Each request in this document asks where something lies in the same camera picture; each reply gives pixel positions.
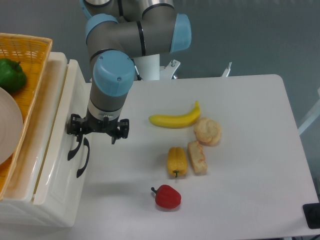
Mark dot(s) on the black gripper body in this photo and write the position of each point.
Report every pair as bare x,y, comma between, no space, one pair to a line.
94,125

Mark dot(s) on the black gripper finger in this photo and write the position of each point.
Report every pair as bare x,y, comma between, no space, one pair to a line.
120,130
76,126

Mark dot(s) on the black top drawer handle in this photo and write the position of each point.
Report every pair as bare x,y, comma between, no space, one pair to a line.
72,153

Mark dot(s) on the black drawer handle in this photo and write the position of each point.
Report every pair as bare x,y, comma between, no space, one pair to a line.
85,158
72,153

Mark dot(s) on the white drawer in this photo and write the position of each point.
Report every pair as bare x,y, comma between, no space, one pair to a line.
58,185

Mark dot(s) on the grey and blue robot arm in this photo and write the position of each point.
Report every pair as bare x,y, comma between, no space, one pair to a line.
117,32

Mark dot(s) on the white drawer cabinet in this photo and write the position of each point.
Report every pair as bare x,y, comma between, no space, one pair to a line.
17,205

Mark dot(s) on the yellow banana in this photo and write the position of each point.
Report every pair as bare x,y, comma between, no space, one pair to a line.
176,121

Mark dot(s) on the white round plate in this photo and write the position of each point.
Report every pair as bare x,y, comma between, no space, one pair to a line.
11,125

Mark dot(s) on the yellow bell pepper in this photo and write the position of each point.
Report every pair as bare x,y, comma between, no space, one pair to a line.
177,164

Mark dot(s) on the toast bread slice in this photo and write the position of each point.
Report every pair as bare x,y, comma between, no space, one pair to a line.
197,157

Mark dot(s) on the green bell pepper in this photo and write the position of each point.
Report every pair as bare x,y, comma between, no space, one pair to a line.
12,76

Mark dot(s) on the red bell pepper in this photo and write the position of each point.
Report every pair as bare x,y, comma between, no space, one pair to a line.
167,197

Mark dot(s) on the round bread bun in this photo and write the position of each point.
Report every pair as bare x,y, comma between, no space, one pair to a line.
207,131

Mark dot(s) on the orange woven basket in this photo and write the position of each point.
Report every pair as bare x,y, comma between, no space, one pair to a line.
33,53

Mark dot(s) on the black device at table corner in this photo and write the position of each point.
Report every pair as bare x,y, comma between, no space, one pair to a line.
312,215

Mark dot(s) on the black lower drawer handle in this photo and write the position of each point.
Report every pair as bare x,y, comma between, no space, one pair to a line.
85,158

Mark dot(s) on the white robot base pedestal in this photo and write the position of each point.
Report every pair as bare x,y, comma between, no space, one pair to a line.
147,68

